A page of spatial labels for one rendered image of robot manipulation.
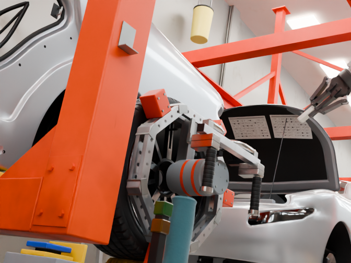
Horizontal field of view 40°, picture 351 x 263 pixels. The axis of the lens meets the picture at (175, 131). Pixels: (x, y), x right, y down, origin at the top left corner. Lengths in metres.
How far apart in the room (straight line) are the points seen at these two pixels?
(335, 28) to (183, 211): 4.07
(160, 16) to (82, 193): 7.46
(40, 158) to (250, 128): 4.07
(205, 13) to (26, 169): 7.68
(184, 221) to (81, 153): 0.48
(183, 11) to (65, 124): 7.94
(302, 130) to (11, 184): 3.99
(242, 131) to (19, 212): 4.20
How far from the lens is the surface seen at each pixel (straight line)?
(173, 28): 8.93
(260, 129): 5.36
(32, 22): 6.60
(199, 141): 1.65
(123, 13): 1.54
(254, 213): 1.87
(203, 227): 1.98
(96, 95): 1.41
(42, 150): 1.53
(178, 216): 1.66
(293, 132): 5.25
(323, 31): 5.51
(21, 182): 1.53
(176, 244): 1.65
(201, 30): 8.87
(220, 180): 1.80
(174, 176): 1.83
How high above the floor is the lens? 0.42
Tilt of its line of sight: 18 degrees up
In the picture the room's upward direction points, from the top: 9 degrees clockwise
